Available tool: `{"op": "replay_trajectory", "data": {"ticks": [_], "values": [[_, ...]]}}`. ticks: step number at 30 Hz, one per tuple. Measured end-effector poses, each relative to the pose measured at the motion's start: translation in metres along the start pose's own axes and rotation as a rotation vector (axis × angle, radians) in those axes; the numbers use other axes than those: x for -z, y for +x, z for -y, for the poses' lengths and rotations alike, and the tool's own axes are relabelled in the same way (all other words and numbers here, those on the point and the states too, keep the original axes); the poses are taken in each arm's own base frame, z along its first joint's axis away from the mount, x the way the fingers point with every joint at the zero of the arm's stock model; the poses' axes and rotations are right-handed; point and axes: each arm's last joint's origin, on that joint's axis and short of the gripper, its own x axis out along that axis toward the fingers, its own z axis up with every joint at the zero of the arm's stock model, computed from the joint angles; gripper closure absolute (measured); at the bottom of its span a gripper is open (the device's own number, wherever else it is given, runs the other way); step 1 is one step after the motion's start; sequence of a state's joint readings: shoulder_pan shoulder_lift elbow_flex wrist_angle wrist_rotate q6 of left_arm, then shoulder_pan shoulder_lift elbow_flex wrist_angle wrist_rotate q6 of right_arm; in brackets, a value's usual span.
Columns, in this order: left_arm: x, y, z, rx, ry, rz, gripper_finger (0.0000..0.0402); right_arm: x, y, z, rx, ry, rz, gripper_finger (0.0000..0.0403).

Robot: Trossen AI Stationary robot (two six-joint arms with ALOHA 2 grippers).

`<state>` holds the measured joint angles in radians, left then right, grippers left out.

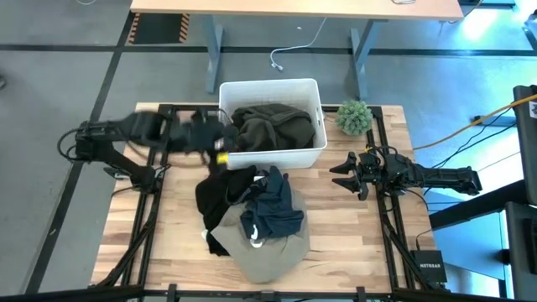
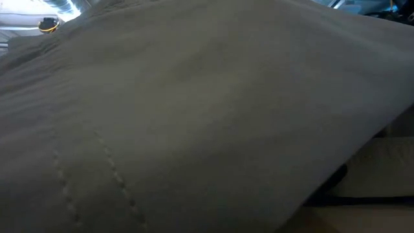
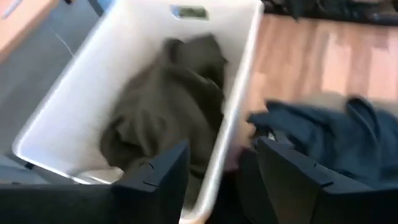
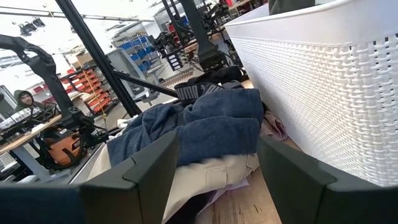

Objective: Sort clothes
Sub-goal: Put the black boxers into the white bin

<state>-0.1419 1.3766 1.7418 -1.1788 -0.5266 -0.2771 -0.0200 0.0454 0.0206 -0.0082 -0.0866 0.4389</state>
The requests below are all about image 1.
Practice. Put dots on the wooden desk with grey legs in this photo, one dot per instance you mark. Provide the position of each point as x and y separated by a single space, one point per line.
293 8

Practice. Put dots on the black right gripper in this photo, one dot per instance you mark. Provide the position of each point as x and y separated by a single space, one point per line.
368 172

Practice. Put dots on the black equipment cabinet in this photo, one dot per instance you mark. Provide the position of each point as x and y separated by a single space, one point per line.
526 138

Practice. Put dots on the green artificial plant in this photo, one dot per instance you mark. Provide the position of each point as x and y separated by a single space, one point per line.
354 117

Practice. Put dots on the black mat with hazard stripes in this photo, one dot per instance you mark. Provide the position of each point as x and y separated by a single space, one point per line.
157 28

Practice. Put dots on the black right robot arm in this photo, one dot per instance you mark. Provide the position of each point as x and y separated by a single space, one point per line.
444 176

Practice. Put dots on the navy blue garment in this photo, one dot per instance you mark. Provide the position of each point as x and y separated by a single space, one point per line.
272 205

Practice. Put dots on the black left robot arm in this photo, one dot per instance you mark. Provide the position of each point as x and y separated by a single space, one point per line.
126 165

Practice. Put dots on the olive green sweatshirt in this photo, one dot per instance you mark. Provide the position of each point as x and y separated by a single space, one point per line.
272 126

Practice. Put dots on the black aluminium table frame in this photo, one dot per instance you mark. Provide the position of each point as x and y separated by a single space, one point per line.
314 297

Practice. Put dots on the black garment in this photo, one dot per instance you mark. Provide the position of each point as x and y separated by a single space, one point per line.
214 197

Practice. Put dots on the black Netgear network switch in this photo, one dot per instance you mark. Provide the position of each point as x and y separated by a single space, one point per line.
429 266

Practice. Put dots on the beige garment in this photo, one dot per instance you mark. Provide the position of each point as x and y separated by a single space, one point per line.
268 260

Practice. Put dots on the white plastic laundry basket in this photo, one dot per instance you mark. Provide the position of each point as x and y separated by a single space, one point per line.
268 90

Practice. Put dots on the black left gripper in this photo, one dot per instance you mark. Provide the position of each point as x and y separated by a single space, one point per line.
201 136

